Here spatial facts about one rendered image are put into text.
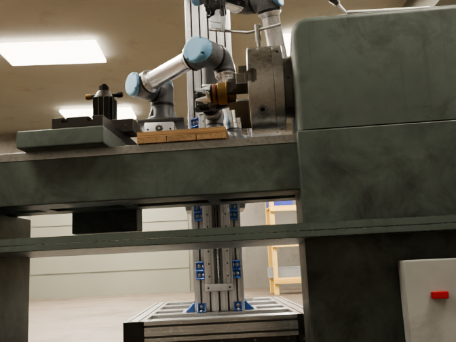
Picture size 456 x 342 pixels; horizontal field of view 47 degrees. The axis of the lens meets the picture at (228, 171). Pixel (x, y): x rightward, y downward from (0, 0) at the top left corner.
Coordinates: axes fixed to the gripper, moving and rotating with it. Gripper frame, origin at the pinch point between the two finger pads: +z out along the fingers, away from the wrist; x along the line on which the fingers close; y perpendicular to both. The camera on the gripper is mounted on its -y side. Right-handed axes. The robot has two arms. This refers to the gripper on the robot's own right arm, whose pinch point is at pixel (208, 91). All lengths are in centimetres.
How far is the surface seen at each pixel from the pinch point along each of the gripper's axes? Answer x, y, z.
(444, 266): -67, -69, 25
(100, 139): -20.5, 33.6, 20.3
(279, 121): -14.5, -25.3, 2.9
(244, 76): 0.8, -14.2, 9.9
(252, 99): -7.8, -16.6, 10.1
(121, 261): -45, 290, -792
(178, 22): 213, 81, -365
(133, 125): -8.9, 30.3, -5.9
